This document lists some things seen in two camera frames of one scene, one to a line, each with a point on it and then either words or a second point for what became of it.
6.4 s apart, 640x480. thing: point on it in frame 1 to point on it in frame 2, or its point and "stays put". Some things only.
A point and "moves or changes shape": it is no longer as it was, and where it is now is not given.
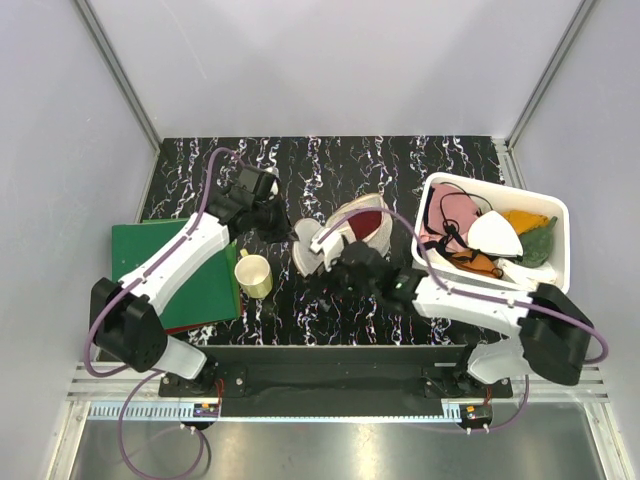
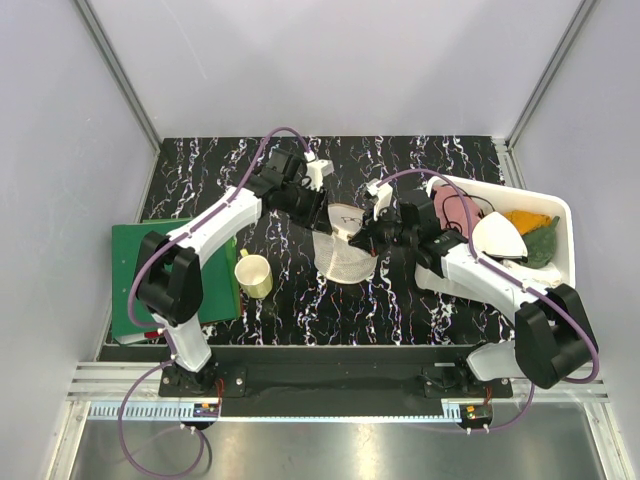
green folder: [212, 296] stays put
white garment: [492, 233] stays put
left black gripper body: [272, 223] to [303, 204]
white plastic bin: [490, 197] stays put
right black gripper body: [340, 278] to [387, 232]
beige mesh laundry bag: [307, 259] moves or changes shape
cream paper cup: [253, 275] stays put
